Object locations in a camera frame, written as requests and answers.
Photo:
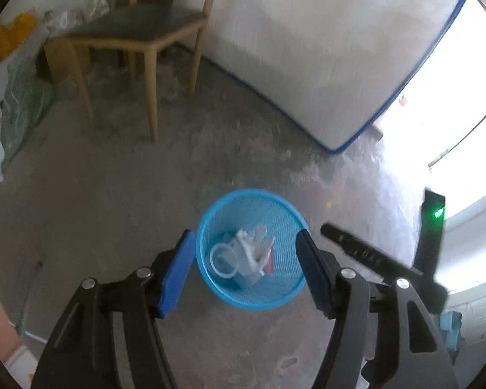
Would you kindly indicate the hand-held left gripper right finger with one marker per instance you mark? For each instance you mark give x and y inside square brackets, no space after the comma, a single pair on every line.
[314,275]

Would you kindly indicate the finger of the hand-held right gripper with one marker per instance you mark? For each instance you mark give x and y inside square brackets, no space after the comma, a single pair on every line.
[360,249]

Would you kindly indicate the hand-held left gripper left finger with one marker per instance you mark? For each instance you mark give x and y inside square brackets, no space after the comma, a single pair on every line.
[178,271]

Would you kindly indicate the clear plastic cup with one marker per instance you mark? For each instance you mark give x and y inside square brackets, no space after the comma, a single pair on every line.
[226,268]

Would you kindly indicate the blue mesh wastebasket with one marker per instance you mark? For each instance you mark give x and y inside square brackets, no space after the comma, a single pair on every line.
[275,219]

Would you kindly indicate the white tissue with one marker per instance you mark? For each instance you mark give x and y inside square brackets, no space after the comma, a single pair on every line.
[251,243]

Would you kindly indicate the light blue object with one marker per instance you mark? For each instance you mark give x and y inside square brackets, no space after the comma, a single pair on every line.
[451,330]

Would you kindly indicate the white mattress with blue edge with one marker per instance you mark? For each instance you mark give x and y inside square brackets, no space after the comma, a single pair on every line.
[328,48]

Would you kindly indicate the grey plastic bag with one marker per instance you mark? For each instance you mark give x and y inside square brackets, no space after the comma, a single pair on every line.
[24,97]

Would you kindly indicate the cardboard box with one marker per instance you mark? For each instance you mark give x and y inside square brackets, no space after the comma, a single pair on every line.
[58,54]

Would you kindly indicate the wooden chair with dark seat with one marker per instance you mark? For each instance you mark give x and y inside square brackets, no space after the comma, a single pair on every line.
[137,24]

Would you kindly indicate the white plastic bags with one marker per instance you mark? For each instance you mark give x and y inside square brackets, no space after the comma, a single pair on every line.
[93,4]

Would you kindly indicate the yellow plastic bag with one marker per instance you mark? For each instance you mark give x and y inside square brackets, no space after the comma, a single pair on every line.
[16,32]

